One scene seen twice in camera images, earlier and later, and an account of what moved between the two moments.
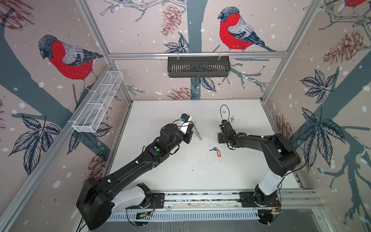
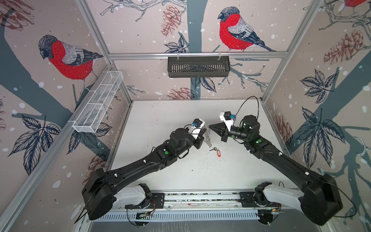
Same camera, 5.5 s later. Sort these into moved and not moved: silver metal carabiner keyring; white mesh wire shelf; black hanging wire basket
Moved: silver metal carabiner keyring
Not moved: black hanging wire basket; white mesh wire shelf
